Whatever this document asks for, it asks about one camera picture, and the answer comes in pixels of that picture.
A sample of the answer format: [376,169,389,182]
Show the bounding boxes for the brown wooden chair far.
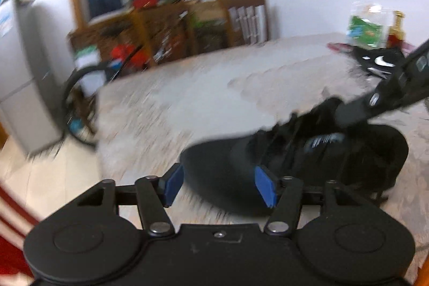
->
[130,2,198,68]

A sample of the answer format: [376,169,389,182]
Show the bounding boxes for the brown wooden chair near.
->
[218,0,271,47]

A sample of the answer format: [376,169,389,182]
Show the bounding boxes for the red box on sill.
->
[132,0,160,9]

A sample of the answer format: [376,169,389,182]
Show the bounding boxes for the wooden bench under window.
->
[68,14,135,61]

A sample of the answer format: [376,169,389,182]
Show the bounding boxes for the white green carton box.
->
[74,47,106,96]

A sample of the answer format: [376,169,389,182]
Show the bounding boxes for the amber glass bottle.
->
[386,11,405,49]

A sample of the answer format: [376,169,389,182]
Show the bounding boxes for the red handled pliers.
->
[327,42,353,54]

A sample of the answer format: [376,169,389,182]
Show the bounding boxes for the brown wooden chair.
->
[218,0,271,47]
[130,2,198,68]

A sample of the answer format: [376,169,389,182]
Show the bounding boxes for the green snack bag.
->
[346,1,390,49]

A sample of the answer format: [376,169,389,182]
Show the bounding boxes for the silver refrigerator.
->
[1,0,64,155]

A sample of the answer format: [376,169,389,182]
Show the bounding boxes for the red wooden chair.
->
[1,187,39,278]

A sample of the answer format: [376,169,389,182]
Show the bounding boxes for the black bicycle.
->
[61,0,191,148]

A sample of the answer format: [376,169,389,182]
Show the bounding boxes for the black sneaker with white swoosh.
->
[180,97,409,216]

